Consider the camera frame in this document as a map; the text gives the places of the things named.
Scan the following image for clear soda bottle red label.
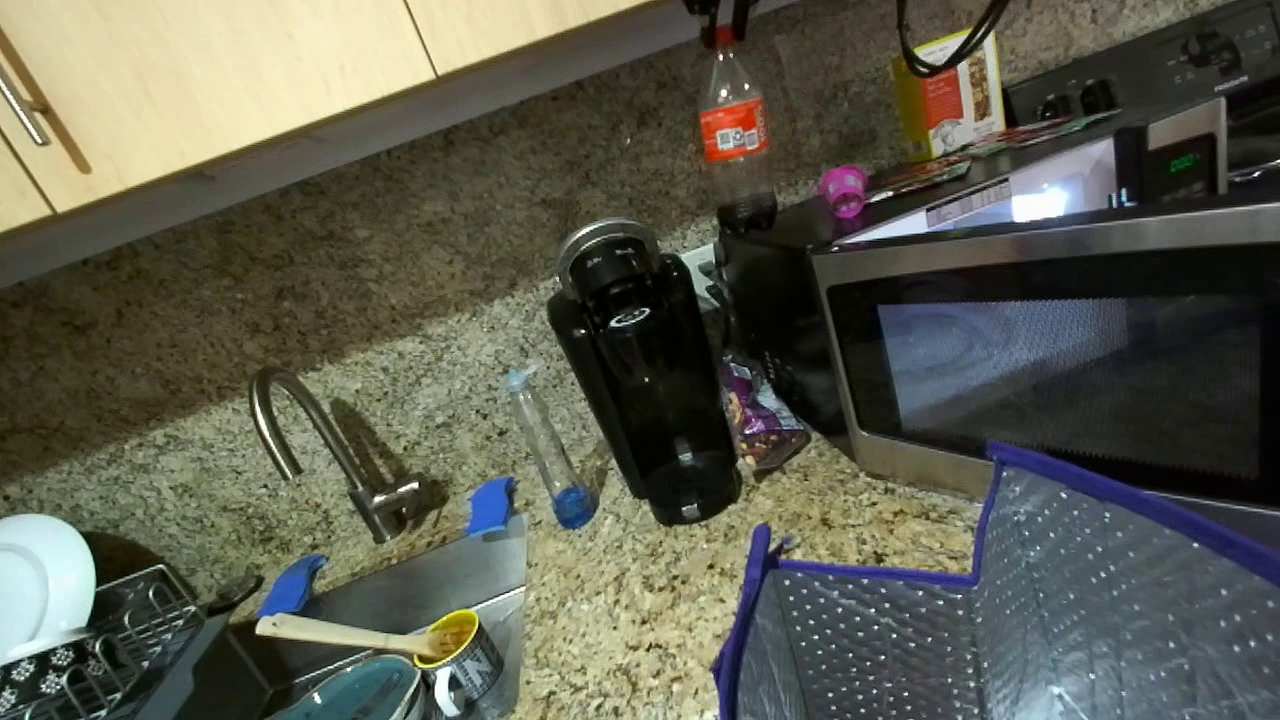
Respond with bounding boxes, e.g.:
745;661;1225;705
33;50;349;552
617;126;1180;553
698;27;779;234

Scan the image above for purple snack bag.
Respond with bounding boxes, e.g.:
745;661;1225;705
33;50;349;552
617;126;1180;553
719;358;812;473

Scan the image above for clear bottle blue cap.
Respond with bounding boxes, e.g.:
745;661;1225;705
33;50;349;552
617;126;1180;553
503;367;600;531

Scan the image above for silver insulated bag purple trim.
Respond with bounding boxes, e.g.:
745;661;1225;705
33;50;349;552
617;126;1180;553
711;440;1280;720

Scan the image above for pink coffee pod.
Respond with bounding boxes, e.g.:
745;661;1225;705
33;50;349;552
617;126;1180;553
819;165;870;220

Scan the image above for yellow cardboard box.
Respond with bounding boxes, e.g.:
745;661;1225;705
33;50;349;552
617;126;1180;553
891;29;1007;162

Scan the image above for printed flyers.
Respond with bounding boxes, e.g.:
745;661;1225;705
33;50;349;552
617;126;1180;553
864;109;1123;197

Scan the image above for steel microwave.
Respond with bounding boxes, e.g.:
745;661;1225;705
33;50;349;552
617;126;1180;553
716;97;1280;546

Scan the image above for black coffee maker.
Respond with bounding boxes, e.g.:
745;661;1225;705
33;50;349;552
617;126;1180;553
546;218;744;528

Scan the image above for black stove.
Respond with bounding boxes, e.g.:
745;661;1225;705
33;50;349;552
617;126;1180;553
1004;0;1280;183

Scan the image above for microwave door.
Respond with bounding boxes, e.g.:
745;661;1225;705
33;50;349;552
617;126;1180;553
811;204;1280;523

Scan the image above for large cabinet door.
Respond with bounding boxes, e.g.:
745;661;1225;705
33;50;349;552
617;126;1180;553
0;0;437;215

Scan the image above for blue rack grip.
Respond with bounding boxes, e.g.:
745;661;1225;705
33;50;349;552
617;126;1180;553
256;554;329;619
464;476;519;539

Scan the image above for steel tap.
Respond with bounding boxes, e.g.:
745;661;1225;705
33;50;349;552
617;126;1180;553
249;367;433;546

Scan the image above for steel sink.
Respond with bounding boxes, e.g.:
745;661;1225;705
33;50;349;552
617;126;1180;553
128;514;529;720

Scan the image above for mug with yellow inside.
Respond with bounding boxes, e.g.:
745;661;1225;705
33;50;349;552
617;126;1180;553
412;608;507;720

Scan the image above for wooden spoon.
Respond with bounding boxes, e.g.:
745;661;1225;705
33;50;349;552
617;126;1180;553
254;612;471;662

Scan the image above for teal bowl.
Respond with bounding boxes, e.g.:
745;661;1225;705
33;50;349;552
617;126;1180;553
264;654;427;720

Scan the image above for white bowl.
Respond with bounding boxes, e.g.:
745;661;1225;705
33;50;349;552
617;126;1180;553
0;513;99;667

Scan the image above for white wall socket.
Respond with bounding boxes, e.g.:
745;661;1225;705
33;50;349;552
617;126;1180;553
682;242;733;313

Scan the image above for wooden wall cabinet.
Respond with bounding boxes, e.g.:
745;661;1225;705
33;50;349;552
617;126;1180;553
0;0;801;293

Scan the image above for cabinet door handle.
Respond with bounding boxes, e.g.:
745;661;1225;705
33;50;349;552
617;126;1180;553
0;60;53;149

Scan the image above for wire dish rack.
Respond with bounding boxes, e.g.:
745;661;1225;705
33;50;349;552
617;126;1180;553
0;564;207;720

